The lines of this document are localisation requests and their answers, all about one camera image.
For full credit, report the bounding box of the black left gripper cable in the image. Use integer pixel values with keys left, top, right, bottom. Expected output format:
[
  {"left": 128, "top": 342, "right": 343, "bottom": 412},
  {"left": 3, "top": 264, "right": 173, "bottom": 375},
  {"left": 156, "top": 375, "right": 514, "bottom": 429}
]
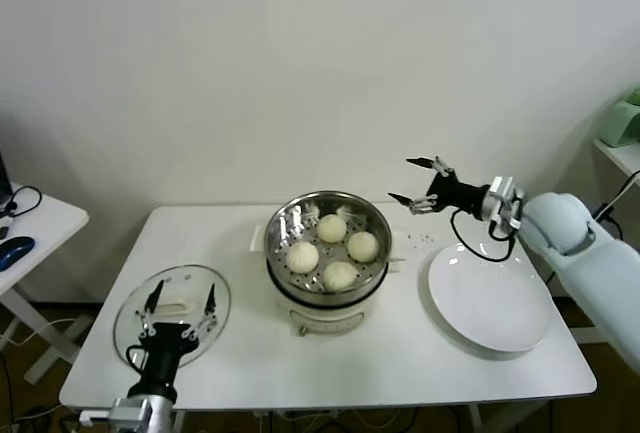
[{"left": 124, "top": 344, "right": 151, "bottom": 375}]

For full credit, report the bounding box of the black cable on side table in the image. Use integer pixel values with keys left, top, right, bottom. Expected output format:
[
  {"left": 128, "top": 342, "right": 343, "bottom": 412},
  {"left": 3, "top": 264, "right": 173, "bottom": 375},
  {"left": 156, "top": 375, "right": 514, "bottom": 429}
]
[{"left": 4, "top": 185, "right": 44, "bottom": 227}]

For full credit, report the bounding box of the pale green appliance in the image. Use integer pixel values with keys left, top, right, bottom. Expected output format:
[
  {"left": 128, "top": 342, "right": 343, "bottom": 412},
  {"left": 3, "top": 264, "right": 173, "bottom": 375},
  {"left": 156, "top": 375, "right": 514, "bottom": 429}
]
[{"left": 598, "top": 85, "right": 640, "bottom": 148}]

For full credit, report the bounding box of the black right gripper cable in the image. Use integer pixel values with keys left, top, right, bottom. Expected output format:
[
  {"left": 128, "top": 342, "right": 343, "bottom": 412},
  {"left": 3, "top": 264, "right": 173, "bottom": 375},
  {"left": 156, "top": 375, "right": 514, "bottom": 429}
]
[{"left": 448, "top": 207, "right": 519, "bottom": 262}]

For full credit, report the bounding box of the white folding side table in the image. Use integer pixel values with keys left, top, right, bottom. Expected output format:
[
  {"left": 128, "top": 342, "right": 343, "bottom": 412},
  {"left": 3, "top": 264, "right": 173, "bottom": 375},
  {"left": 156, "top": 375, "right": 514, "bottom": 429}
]
[{"left": 0, "top": 182, "right": 90, "bottom": 385}]

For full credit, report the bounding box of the white electric pot base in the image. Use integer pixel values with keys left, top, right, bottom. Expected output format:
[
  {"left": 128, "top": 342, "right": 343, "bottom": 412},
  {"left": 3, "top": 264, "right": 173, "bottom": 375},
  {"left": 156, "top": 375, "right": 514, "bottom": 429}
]
[{"left": 269, "top": 265, "right": 389, "bottom": 338}]

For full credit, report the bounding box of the white round plate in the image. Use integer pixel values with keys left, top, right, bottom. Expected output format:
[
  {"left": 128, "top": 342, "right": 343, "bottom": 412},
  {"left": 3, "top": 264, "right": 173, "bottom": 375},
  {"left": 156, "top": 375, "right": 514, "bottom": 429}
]
[{"left": 427, "top": 243, "right": 555, "bottom": 353}]

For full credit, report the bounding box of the black wall power cable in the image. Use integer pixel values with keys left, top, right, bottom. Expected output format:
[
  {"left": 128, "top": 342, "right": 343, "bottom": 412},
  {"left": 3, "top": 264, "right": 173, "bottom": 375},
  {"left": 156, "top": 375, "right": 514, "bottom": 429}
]
[{"left": 589, "top": 168, "right": 640, "bottom": 242}]

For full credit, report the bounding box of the round glass pot lid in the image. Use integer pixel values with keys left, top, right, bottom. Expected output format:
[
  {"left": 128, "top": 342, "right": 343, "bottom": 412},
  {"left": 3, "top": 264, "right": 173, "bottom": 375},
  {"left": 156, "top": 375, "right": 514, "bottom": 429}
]
[{"left": 113, "top": 264, "right": 234, "bottom": 368}]

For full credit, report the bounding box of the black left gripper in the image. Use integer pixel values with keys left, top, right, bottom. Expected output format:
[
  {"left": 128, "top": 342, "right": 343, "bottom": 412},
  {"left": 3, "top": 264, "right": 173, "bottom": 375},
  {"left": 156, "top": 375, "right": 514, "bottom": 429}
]
[{"left": 127, "top": 279, "right": 218, "bottom": 399}]

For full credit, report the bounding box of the white steamed baozi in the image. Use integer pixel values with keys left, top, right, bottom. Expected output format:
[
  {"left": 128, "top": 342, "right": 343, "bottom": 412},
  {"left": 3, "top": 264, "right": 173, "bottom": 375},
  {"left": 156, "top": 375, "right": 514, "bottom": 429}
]
[
  {"left": 317, "top": 214, "right": 349, "bottom": 244},
  {"left": 285, "top": 241, "right": 321, "bottom": 274},
  {"left": 320, "top": 260, "right": 359, "bottom": 292},
  {"left": 346, "top": 231, "right": 380, "bottom": 263}
]

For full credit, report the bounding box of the white floor cable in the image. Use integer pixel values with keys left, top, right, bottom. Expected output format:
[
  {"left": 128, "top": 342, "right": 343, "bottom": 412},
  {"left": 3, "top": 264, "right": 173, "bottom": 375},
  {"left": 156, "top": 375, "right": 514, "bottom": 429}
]
[{"left": 0, "top": 317, "right": 76, "bottom": 354}]

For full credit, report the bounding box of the stainless steel steamer basket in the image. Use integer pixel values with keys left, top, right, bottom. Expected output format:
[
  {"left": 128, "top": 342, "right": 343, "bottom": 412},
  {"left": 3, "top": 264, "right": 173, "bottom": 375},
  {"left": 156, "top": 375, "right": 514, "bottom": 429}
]
[{"left": 248, "top": 191, "right": 407, "bottom": 307}]

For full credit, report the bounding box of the blue computer mouse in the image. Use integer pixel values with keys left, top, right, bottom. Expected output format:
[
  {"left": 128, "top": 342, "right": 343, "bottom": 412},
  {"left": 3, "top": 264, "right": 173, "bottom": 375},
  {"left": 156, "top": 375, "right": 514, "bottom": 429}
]
[{"left": 0, "top": 236, "right": 36, "bottom": 270}]

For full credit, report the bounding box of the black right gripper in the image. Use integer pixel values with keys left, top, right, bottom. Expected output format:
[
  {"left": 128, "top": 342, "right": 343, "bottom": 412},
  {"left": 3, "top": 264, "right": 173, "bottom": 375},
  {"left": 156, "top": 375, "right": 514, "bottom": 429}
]
[{"left": 388, "top": 155, "right": 489, "bottom": 217}]

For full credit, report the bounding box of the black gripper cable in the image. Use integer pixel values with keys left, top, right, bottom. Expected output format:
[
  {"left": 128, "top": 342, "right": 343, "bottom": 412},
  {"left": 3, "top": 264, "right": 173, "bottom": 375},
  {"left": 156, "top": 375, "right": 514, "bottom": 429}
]
[
  {"left": 448, "top": 207, "right": 519, "bottom": 262},
  {"left": 124, "top": 344, "right": 151, "bottom": 375}
]

